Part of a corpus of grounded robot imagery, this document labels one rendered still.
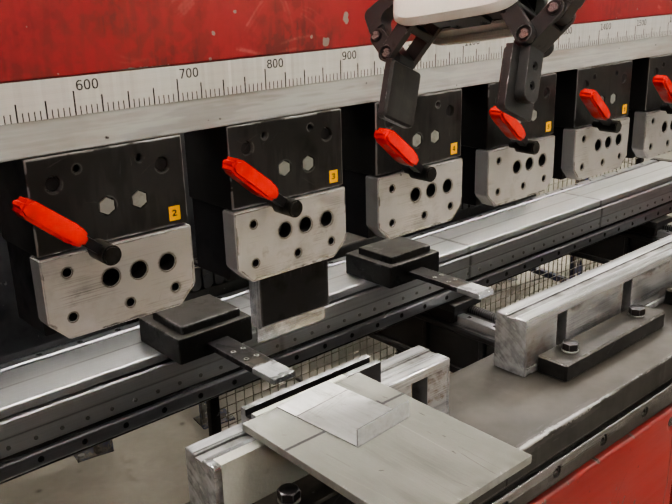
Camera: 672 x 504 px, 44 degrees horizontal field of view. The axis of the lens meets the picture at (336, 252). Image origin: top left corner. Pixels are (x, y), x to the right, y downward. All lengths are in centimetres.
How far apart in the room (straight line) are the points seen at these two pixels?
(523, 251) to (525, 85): 122
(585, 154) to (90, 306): 79
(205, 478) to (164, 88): 44
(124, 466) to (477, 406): 175
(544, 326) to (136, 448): 184
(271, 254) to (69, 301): 22
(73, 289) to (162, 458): 208
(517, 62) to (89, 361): 82
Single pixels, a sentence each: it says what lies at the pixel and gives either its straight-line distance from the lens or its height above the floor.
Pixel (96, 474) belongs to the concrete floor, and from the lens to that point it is 280.
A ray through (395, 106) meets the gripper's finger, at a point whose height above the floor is 139.
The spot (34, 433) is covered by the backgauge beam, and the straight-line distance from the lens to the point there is 113.
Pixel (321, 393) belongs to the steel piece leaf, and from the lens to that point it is 100.
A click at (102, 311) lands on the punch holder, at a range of 78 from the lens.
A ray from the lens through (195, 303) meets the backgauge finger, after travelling 120.
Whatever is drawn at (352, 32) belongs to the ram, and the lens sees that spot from 91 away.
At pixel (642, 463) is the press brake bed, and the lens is 149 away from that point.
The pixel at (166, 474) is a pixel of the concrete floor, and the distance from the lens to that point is 274.
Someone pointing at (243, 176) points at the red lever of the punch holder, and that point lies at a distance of 78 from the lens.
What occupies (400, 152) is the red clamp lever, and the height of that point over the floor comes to 129.
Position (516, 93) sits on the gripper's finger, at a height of 141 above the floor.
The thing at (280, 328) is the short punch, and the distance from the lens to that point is 96.
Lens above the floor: 148
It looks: 19 degrees down
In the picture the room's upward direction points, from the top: 2 degrees counter-clockwise
